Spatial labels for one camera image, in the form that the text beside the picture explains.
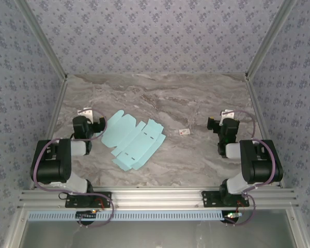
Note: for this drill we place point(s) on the light blue paper box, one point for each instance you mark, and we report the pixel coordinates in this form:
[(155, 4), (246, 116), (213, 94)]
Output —
[(134, 144)]

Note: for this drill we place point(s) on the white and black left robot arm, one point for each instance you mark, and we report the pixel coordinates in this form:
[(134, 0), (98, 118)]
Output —
[(51, 168)]

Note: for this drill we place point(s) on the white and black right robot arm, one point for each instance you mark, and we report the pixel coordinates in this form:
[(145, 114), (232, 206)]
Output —
[(261, 168)]

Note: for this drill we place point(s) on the small white card red dot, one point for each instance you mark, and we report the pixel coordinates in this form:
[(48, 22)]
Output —
[(184, 132)]

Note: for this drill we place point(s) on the small circuit board with LED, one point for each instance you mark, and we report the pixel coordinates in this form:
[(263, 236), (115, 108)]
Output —
[(86, 213), (232, 215)]

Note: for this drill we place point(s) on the grey metal panel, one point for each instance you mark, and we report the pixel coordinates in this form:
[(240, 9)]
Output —
[(155, 236)]

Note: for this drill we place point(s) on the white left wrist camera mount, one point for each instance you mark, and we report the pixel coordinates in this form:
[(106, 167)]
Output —
[(86, 112)]

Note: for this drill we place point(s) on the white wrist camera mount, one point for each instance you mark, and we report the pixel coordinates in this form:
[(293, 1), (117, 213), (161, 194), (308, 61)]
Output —
[(86, 112), (228, 113)]

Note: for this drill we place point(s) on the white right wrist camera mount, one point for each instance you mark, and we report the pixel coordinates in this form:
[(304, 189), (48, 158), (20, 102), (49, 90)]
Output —
[(228, 113)]

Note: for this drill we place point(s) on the aluminium table side rail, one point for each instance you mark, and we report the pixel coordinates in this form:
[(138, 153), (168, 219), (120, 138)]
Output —
[(260, 116), (57, 103)]

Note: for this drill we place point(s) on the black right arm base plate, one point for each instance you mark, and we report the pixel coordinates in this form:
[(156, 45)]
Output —
[(209, 199)]

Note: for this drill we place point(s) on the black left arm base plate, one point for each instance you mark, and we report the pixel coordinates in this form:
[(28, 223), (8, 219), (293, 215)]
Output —
[(72, 202)]

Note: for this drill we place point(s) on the wide aluminium frame rail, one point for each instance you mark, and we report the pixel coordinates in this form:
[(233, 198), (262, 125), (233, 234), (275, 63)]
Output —
[(155, 199)]

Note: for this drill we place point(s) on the aluminium frame post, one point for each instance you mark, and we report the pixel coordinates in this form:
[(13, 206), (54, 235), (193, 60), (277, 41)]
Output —
[(268, 41), (45, 41)]

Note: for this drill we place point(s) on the short aluminium frame leg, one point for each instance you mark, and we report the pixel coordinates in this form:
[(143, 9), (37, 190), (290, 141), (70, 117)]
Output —
[(297, 230), (15, 230)]

